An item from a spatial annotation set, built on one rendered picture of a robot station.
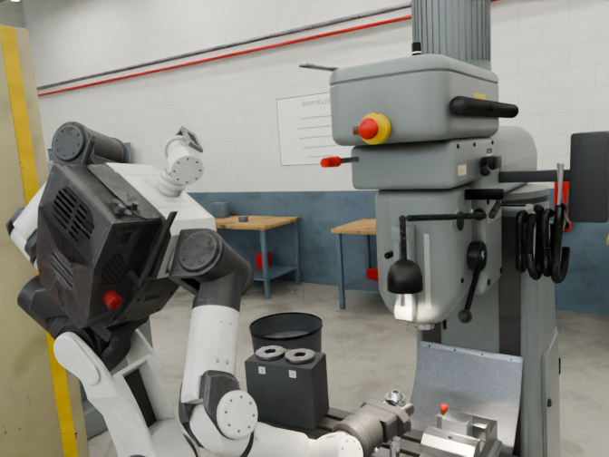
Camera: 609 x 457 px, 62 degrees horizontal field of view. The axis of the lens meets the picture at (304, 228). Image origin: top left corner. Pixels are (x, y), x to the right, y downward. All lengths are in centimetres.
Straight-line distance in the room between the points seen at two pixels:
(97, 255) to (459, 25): 98
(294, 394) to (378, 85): 92
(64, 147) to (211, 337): 54
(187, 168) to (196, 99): 655
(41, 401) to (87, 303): 156
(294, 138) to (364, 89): 547
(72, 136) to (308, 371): 87
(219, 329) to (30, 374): 168
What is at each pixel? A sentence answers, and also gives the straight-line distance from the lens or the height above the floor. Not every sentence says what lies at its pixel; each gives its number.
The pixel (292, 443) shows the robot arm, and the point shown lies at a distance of 101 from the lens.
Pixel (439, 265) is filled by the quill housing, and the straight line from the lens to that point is 116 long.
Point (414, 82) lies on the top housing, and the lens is 100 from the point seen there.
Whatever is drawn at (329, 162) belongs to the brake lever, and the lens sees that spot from 103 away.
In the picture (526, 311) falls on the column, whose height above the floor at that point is 122.
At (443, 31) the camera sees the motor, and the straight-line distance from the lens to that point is 139.
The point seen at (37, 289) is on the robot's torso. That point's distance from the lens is 138.
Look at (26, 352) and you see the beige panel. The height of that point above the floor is 96.
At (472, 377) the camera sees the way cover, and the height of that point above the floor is 101.
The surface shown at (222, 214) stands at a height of 93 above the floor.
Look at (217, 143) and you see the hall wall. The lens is 733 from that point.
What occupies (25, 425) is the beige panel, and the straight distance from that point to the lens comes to 260.
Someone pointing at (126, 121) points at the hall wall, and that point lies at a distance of 878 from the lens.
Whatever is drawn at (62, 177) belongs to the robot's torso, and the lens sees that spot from 105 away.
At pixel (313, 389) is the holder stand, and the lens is 153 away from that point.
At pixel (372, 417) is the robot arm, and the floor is 116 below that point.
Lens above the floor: 173
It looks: 9 degrees down
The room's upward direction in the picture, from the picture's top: 4 degrees counter-clockwise
